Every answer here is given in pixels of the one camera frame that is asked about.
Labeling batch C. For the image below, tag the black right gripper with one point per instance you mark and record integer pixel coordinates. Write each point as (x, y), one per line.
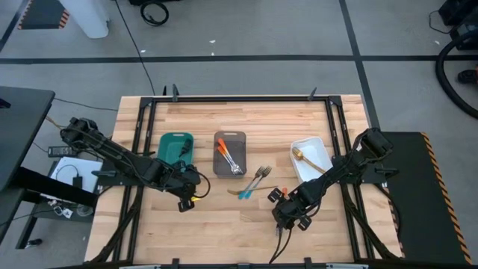
(295, 207)

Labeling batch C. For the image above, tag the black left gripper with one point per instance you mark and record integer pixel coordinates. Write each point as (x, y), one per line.
(183, 183)

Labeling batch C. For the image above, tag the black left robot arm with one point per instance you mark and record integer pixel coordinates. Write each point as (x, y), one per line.
(123, 160)

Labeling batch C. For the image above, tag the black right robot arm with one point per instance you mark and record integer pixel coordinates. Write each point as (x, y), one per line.
(336, 172)

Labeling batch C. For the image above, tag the teal plastic bin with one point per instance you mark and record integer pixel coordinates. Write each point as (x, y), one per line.
(170, 149)

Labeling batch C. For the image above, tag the black table clamp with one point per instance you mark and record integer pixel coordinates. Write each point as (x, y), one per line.
(307, 263)
(175, 93)
(313, 94)
(175, 263)

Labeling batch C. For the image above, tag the white plastic bin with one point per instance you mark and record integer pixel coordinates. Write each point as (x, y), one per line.
(317, 149)

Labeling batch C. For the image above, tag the grey translucent plastic bin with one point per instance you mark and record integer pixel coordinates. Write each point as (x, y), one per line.
(239, 149)

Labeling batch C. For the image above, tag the silver aluminium bar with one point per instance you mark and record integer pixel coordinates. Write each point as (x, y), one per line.
(347, 266)
(140, 266)

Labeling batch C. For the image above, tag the white paper sheet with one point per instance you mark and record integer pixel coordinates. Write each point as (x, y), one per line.
(89, 170)

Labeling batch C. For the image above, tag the black charger block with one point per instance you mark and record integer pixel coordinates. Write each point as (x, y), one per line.
(77, 182)

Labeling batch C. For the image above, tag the black power adapter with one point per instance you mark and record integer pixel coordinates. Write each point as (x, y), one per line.
(61, 151)

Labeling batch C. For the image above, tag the large hazard striped black platform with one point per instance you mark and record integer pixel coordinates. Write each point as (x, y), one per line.
(418, 205)

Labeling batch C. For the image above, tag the black desk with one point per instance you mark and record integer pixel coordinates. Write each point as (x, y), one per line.
(22, 130)

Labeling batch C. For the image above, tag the white pillar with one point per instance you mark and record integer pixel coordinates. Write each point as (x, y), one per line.
(87, 18)

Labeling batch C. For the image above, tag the black shoe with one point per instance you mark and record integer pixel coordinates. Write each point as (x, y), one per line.
(467, 76)

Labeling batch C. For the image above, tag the small hazard striped black mat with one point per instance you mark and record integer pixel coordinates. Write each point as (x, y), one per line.
(41, 13)

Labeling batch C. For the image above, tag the black equipment case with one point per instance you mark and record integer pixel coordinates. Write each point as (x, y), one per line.
(463, 15)

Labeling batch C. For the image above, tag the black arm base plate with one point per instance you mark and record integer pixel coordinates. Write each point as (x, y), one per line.
(373, 164)
(108, 173)

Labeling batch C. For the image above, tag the black aluminium table frame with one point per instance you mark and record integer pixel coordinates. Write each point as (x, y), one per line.
(239, 99)

